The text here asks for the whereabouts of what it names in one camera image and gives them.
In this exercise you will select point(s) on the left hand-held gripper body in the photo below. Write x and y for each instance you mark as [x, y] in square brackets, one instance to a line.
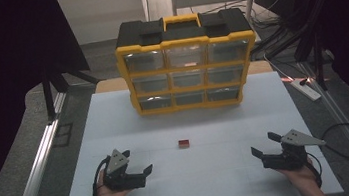
[124, 181]

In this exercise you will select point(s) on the small red block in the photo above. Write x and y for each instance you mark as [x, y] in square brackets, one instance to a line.
[183, 143]

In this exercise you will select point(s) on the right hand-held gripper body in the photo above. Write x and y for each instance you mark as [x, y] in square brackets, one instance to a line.
[287, 161]

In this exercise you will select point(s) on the person's right hand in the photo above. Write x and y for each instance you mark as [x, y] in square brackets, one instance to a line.
[303, 176]

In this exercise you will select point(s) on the yellow black organizer cabinet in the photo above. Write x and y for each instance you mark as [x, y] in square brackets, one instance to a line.
[140, 31]

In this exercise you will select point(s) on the white table mat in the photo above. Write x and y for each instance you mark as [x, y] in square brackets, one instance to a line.
[205, 174]

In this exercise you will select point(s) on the black plug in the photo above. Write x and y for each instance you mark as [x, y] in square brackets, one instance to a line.
[303, 82]

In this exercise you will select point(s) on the set of clear cabinet drawers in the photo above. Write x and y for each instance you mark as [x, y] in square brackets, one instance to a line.
[149, 84]

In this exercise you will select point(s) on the white power strip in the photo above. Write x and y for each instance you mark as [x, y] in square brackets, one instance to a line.
[309, 93]

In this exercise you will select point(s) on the black stand legs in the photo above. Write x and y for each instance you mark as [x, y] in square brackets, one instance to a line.
[48, 93]
[318, 60]

